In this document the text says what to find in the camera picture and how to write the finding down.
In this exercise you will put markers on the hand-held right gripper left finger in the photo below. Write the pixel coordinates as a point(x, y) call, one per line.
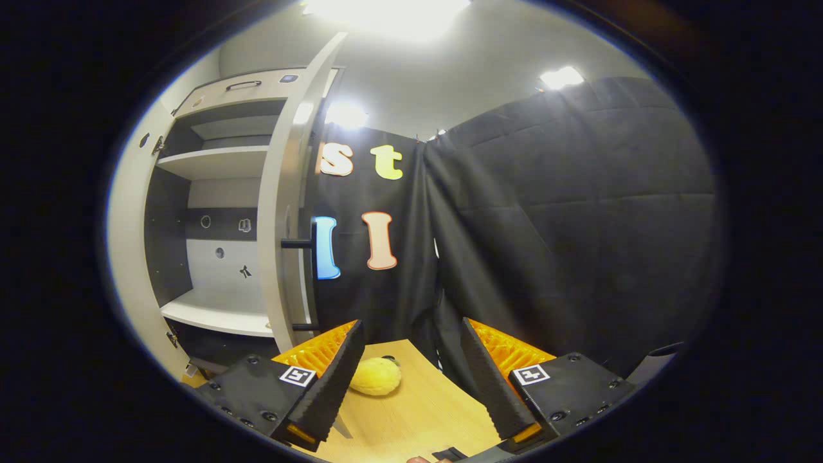
point(334, 386)

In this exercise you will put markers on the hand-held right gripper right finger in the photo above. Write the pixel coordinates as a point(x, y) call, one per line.
point(492, 386)

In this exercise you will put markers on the white cabinet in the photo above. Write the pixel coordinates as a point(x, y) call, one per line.
point(218, 193)

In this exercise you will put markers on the white cabinet shelf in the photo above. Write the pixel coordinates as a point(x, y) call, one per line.
point(212, 164)
point(212, 315)

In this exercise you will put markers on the yellow plush toy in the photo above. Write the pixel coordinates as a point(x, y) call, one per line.
point(376, 378)

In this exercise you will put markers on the black backdrop cloth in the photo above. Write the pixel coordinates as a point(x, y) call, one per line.
point(578, 225)

